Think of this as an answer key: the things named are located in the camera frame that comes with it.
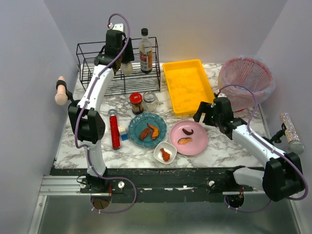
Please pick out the glitter microphone on stand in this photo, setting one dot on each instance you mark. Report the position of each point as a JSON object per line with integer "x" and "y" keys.
{"x": 288, "y": 130}

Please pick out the red lid sauce jar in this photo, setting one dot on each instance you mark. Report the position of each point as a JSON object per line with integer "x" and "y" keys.
{"x": 136, "y": 103}

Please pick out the yellow plastic tray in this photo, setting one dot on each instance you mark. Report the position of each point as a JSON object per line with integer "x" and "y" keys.
{"x": 188, "y": 86}

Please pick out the white toy brick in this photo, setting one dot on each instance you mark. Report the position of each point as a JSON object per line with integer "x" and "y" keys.
{"x": 122, "y": 130}

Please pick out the fried chicken drumstick toy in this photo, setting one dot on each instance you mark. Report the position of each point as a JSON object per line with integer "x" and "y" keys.
{"x": 165, "y": 155}

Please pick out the black wire rack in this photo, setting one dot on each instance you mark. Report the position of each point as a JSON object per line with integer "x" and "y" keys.
{"x": 121, "y": 84}

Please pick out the octopus tentacle toy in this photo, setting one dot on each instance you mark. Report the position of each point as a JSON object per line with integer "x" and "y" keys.
{"x": 185, "y": 131}

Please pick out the brown grilled meat toy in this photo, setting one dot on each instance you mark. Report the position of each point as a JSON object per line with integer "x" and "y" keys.
{"x": 144, "y": 134}

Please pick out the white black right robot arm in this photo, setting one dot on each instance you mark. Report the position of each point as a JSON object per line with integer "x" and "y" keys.
{"x": 282, "y": 176}

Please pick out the pink round plate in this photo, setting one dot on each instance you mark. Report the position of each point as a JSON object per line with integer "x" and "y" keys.
{"x": 200, "y": 137}

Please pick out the teal glass plate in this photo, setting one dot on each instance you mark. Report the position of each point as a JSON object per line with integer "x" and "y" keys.
{"x": 139, "y": 123}

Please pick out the blue toy brick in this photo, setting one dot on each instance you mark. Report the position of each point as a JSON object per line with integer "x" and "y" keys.
{"x": 124, "y": 137}

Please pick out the small white square dish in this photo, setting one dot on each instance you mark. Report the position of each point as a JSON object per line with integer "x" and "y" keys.
{"x": 169, "y": 148}

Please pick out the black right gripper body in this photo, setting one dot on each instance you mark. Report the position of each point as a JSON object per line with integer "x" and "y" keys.
{"x": 209, "y": 112}

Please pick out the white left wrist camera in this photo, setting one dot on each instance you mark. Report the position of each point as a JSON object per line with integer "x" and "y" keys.
{"x": 119, "y": 27}

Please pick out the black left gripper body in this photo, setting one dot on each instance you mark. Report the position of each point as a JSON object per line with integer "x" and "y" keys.
{"x": 128, "y": 52}

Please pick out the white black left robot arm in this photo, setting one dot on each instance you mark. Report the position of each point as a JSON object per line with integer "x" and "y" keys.
{"x": 87, "y": 124}

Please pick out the dark sauce glass bottle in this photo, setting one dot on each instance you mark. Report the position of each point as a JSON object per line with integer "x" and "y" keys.
{"x": 145, "y": 52}

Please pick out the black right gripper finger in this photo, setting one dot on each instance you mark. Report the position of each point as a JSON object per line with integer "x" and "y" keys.
{"x": 209, "y": 116}
{"x": 202, "y": 109}

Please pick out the red cylindrical can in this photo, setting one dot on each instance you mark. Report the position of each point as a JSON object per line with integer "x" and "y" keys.
{"x": 114, "y": 129}

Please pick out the clear glass salt jar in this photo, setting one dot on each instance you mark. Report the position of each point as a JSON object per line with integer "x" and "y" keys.
{"x": 150, "y": 101}

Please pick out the grey cap salt grinder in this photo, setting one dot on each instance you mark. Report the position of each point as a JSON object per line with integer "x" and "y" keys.
{"x": 126, "y": 68}

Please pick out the black mounting base rail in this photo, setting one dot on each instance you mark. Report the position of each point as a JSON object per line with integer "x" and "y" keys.
{"x": 160, "y": 185}

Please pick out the beige handle on black stand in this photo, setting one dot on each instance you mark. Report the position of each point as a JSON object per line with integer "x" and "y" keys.
{"x": 62, "y": 95}

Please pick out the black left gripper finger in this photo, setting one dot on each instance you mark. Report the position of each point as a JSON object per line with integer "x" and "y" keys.
{"x": 128, "y": 52}
{"x": 116, "y": 65}

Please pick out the salmon slice toy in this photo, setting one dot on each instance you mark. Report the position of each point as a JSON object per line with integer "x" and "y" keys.
{"x": 184, "y": 140}

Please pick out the aluminium extrusion rail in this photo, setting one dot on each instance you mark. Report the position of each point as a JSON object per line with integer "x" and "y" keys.
{"x": 59, "y": 185}

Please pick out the pink mesh waste basket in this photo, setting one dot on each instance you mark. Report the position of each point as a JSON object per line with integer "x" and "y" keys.
{"x": 249, "y": 78}

